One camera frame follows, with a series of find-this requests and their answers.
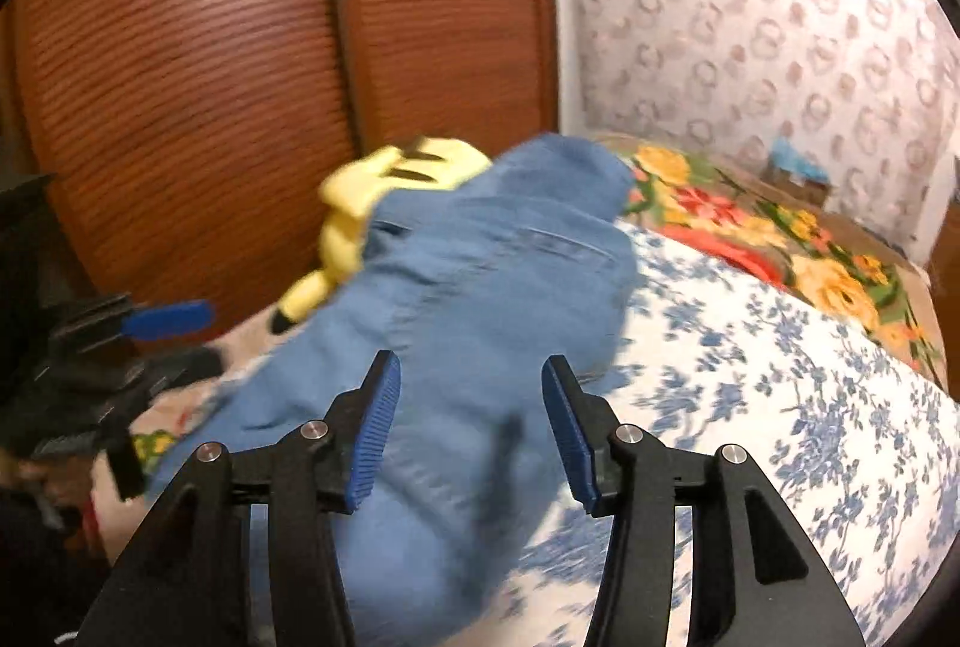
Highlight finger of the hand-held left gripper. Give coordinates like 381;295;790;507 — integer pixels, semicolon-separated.
49;293;217;356
97;347;224;393

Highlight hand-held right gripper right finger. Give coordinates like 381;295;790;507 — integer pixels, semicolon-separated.
541;354;863;647

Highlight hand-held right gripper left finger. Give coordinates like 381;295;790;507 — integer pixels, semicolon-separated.
75;349;402;647

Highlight blue denim pants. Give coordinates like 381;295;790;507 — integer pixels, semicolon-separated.
146;133;640;647

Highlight white blue flowered duvet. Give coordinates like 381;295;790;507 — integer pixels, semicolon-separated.
480;219;960;647

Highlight yellow plush toy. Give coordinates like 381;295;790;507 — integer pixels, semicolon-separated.
270;135;494;337

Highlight brown wooden wardrobe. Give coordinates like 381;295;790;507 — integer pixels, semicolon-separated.
0;0;561;327

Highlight colourful flowered blanket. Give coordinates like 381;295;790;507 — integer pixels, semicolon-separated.
90;136;947;543

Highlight small cardboard box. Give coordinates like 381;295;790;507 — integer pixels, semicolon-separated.
761;163;833;207

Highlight light blue cloth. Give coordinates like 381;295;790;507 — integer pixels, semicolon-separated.
771;137;830;179

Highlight brown wooden nightstand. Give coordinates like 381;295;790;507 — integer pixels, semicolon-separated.
928;227;960;397

